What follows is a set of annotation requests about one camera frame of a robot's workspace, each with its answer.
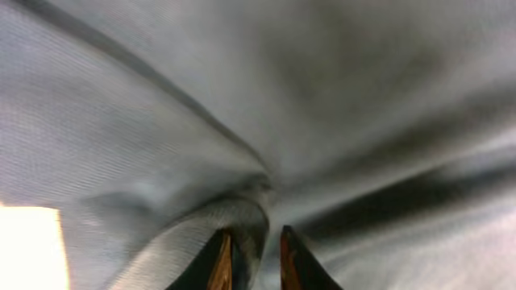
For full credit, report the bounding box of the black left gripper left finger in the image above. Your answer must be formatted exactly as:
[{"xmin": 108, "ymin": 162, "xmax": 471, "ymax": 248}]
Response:
[{"xmin": 166, "ymin": 230, "xmax": 233, "ymax": 290}]

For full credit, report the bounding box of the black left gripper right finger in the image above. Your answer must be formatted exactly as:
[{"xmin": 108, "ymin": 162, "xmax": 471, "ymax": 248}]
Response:
[{"xmin": 280, "ymin": 226, "xmax": 343, "ymax": 290}]

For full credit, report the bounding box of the blue polo shirt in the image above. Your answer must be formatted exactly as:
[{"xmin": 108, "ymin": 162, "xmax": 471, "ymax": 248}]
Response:
[{"xmin": 1, "ymin": 0, "xmax": 515, "ymax": 289}]

